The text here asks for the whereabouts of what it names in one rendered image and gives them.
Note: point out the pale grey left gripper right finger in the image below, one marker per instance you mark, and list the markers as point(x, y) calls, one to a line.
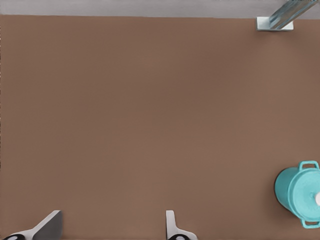
point(171, 225)

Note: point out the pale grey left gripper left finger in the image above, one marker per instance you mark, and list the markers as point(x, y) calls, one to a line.
point(47, 226)

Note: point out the teal pot lid white knob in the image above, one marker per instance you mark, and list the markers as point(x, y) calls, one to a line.
point(303, 193)

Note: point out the silver frame post with foot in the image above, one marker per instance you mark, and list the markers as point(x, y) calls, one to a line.
point(274, 21)

